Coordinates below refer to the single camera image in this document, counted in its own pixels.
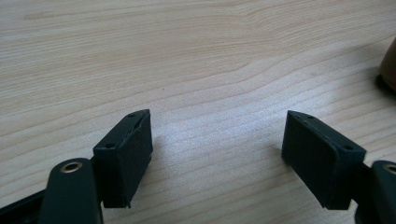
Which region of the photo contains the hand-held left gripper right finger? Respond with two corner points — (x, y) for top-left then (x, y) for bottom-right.
(280, 109), (368, 211)

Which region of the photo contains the brown round object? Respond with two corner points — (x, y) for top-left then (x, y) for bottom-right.
(375, 37), (396, 93)

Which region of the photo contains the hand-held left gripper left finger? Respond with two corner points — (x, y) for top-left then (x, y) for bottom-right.
(92, 108), (154, 209)

